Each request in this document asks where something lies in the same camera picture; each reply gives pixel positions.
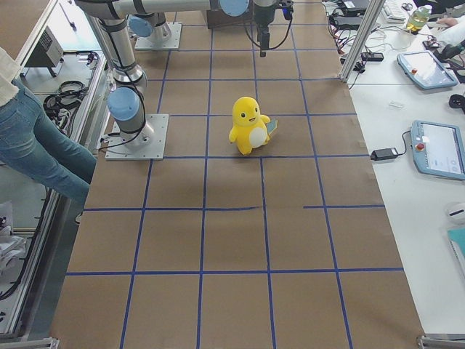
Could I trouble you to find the aluminium frame post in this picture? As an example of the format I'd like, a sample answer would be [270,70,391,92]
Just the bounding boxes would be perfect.
[339,0,385,82]

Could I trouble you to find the person in jeans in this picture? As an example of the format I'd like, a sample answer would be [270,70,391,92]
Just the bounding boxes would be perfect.
[1,49,97,204]

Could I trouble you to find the teach pendant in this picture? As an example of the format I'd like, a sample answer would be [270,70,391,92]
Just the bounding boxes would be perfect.
[411,120,464,181]
[397,51,458,90]

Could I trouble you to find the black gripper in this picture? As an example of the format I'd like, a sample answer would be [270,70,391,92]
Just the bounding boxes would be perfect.
[253,0,278,57]

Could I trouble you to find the yellow drink bottle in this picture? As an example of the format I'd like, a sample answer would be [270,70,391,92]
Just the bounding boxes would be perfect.
[405,4,432,34]

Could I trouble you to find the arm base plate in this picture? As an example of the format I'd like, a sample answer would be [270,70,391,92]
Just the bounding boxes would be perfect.
[133,22,182,51]
[104,113,169,161]

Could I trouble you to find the near teach pendant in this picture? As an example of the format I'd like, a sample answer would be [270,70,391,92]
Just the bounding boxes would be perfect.
[411,120,464,181]

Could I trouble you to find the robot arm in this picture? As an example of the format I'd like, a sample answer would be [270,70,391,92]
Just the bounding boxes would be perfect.
[128,12,171,43]
[77,0,283,160]

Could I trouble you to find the yellow plush toy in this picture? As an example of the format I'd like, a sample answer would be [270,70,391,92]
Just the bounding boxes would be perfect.
[228,97,278,156]

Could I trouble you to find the far teach pendant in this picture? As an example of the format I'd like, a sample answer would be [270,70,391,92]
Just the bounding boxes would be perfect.
[397,51,458,90]

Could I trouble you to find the black power brick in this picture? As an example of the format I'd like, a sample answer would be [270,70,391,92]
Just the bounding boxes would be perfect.
[370,147,400,161]

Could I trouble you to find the grey control box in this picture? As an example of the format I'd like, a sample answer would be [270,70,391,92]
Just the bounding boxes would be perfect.
[25,26,64,78]

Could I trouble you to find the coiled black cables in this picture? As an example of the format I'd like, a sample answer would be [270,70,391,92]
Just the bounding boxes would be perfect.
[43,80,90,121]

